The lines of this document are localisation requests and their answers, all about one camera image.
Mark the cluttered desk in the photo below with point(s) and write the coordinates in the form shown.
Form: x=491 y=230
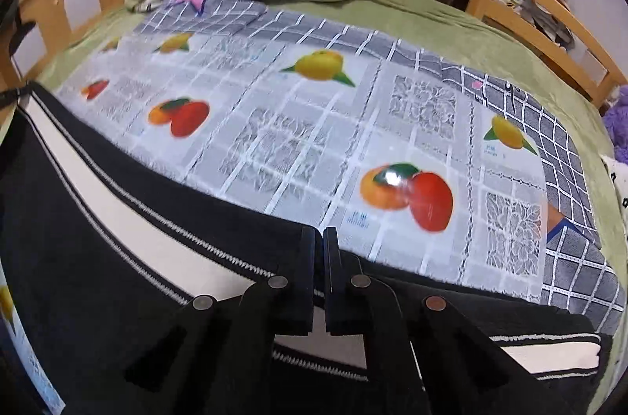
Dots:
x=544 y=17

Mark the black pants with white stripes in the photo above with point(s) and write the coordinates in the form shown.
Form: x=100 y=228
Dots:
x=98 y=223

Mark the fruit print lace tablecloth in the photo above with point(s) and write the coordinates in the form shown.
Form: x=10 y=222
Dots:
x=304 y=140

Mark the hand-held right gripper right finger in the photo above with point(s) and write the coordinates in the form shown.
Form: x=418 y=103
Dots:
x=338 y=297

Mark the purple plush toy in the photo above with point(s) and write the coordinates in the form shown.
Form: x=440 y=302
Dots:
x=619 y=115

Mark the grey checked blanket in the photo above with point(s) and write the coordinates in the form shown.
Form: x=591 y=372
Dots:
x=569 y=287

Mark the white floral pillow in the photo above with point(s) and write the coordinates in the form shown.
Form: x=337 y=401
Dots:
x=619 y=189

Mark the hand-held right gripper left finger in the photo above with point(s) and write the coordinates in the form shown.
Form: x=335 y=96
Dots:
x=299 y=297

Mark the green bed sheet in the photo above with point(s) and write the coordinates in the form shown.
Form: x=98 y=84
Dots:
x=441 y=22

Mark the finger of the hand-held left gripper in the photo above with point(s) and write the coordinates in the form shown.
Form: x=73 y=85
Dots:
x=14 y=95

